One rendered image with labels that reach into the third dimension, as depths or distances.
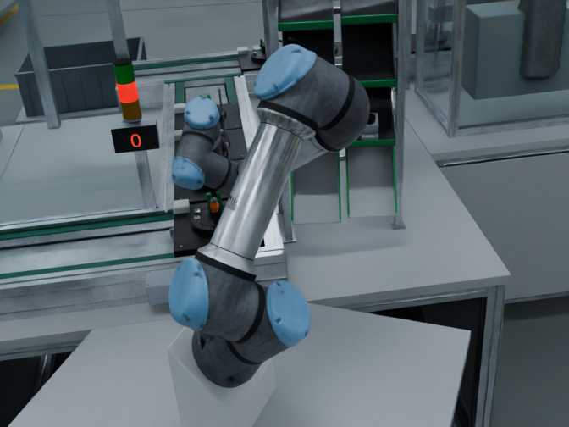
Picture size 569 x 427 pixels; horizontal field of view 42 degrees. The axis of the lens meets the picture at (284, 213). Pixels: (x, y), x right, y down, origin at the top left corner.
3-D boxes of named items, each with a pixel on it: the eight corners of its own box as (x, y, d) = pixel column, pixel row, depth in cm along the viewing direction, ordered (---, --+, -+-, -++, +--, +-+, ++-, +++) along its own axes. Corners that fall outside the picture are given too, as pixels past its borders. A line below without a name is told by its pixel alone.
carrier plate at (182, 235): (264, 246, 196) (264, 240, 194) (174, 257, 194) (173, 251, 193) (256, 202, 216) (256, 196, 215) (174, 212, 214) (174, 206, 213)
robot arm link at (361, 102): (398, 89, 142) (251, 174, 178) (356, 63, 136) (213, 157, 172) (396, 140, 137) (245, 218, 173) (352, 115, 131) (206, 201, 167)
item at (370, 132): (378, 144, 189) (378, 126, 183) (361, 145, 189) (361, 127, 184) (376, 119, 194) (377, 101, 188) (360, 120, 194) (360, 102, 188)
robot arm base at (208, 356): (225, 402, 144) (256, 386, 137) (178, 342, 143) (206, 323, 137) (264, 360, 155) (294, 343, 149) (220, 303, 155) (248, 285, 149)
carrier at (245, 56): (298, 68, 312) (296, 39, 306) (241, 74, 310) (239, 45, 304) (290, 50, 333) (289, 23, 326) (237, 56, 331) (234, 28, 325)
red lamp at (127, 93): (138, 102, 193) (135, 84, 191) (118, 103, 193) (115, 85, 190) (139, 94, 198) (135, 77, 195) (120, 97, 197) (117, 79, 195)
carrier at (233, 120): (243, 132, 259) (240, 99, 253) (174, 140, 258) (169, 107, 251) (238, 107, 280) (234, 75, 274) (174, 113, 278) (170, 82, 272)
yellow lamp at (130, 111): (140, 119, 196) (138, 102, 193) (122, 121, 195) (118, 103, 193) (141, 112, 200) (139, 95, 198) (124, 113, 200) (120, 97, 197)
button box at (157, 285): (232, 296, 186) (229, 275, 183) (149, 306, 185) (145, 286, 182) (230, 280, 192) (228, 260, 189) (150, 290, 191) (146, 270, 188)
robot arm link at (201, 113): (178, 124, 159) (187, 90, 162) (182, 145, 170) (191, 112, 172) (213, 131, 159) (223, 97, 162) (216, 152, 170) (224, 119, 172)
